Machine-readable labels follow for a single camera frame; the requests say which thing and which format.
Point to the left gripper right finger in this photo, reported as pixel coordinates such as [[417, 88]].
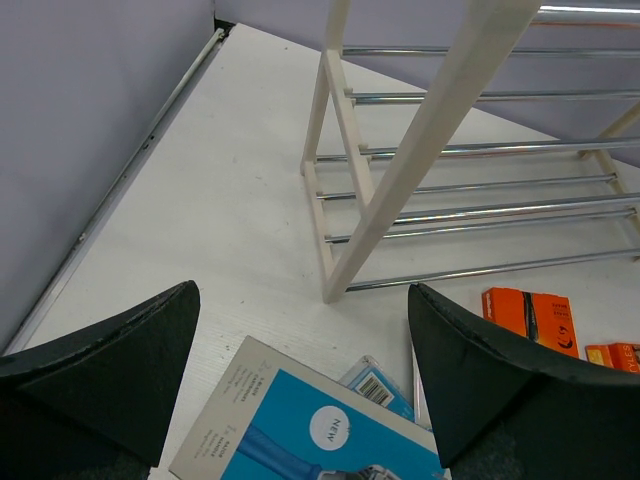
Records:
[[503, 407]]

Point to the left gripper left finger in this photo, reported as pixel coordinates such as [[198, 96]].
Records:
[[97, 403]]

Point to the small blue cartridge pack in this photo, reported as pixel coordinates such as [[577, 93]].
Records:
[[368, 379]]

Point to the blue Harry's box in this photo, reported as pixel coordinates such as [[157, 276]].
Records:
[[272, 417]]

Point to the Gillette razor blister pack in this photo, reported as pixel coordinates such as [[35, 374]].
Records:
[[420, 408]]

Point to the cream metal-rod shelf rack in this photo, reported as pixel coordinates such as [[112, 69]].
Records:
[[384, 179]]

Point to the orange Gillette Fusion5 box centre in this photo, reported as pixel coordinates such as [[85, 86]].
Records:
[[544, 319]]

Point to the orange Gillette styler box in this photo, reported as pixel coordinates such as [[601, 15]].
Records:
[[619, 356]]

